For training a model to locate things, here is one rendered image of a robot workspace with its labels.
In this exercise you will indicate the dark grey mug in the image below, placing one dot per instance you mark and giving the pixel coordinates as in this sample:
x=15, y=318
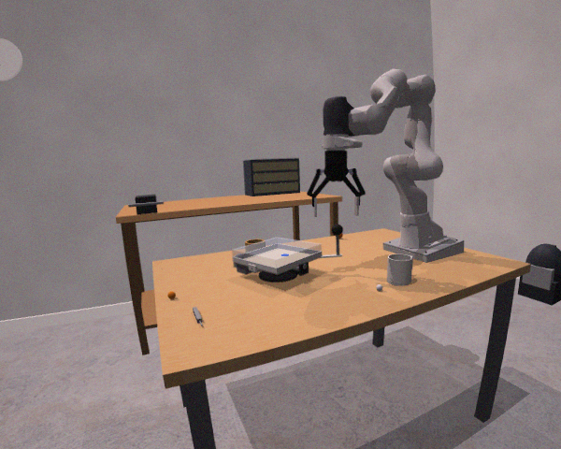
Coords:
x=399, y=273

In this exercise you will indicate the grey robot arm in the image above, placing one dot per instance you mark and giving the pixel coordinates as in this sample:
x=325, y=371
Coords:
x=418, y=231

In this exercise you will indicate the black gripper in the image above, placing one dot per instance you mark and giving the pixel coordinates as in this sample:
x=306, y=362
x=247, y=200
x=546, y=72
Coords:
x=336, y=170

